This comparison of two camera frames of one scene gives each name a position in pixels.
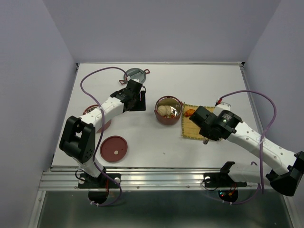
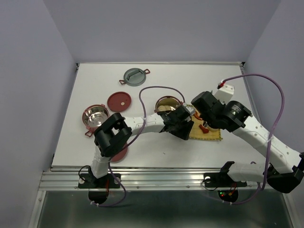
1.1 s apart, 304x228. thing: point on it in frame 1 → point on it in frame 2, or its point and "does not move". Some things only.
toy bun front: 162,110 does not move
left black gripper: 141,105 → 184,133
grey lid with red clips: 137,73 does not move
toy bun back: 168,109 does not move
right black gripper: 203,132 → 203,117
